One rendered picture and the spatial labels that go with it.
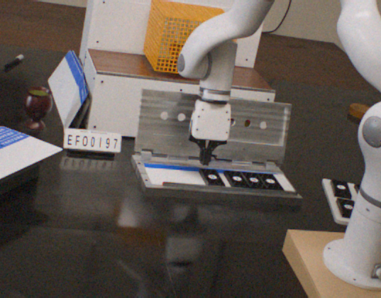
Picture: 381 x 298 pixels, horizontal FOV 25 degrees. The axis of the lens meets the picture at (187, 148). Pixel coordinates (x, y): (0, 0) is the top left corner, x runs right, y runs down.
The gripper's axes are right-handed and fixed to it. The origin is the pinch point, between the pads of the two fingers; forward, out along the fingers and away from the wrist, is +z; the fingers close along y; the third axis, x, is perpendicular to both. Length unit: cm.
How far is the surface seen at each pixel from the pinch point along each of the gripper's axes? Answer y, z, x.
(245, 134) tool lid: 15.1, -5.1, 12.4
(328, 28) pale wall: 111, -35, 176
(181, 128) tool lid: -3.8, -5.0, 12.4
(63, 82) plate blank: -32, -9, 59
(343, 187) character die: 43.7, 6.0, 2.9
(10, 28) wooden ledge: -44, -19, 132
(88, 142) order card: -28.7, 2.0, 17.3
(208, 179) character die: 1.8, 5.8, -0.6
